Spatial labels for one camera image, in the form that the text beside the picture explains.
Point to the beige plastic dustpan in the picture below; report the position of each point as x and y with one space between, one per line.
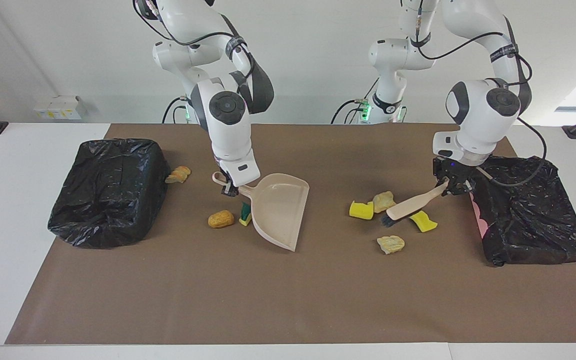
280 210

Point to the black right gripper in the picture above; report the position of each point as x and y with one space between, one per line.
224 176

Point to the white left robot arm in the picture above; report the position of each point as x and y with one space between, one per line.
483 105

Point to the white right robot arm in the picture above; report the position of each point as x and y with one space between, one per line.
228 125

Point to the small white box yellow label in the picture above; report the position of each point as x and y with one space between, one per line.
42 112

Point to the brown bread-shaped sponge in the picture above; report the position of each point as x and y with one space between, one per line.
221 219

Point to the orange beige striped sponge piece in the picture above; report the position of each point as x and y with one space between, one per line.
179 174

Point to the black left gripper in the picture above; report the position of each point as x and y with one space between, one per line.
452 167

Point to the beige brush black bristles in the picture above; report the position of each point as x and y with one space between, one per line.
413 204

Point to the black bag lined pink bin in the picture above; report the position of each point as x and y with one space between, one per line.
533 225

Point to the brown paper table mat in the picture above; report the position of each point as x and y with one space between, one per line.
288 300

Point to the white cardboard box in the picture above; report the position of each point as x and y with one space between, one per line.
68 106

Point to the green and yellow sponge piece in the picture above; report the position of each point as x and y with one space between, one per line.
244 217

